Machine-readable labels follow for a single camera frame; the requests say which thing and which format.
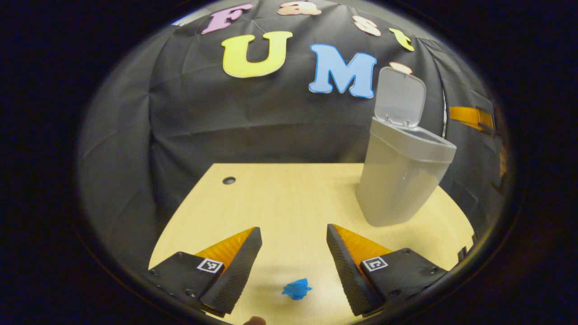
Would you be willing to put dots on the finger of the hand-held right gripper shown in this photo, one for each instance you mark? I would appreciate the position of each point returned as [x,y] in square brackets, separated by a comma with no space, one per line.
[465,115]

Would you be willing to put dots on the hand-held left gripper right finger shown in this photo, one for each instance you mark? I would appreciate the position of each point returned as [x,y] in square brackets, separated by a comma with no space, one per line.
[345,275]

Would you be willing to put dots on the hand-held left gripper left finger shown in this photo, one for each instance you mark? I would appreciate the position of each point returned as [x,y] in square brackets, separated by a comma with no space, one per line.
[239,271]

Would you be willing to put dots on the blue paper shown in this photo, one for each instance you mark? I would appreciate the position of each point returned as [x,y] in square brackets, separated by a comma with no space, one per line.
[296,290]

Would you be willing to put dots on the white desktop garbage bin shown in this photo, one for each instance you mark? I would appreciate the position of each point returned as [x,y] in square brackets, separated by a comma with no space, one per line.
[397,180]

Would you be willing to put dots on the wooden desktop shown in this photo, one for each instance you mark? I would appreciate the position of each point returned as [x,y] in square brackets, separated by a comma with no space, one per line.
[289,203]

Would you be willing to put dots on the black backdrop cloth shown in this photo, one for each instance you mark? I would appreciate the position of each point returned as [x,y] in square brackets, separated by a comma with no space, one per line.
[203,117]

